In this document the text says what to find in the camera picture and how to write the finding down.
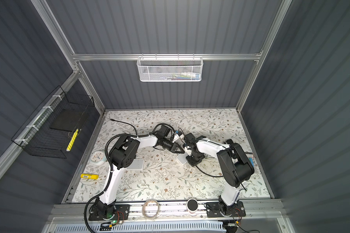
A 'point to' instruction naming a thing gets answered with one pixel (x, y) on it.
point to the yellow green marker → (69, 145)
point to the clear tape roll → (143, 209)
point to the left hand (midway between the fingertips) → (184, 153)
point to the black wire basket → (50, 130)
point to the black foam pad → (68, 119)
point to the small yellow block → (92, 176)
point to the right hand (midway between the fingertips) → (195, 163)
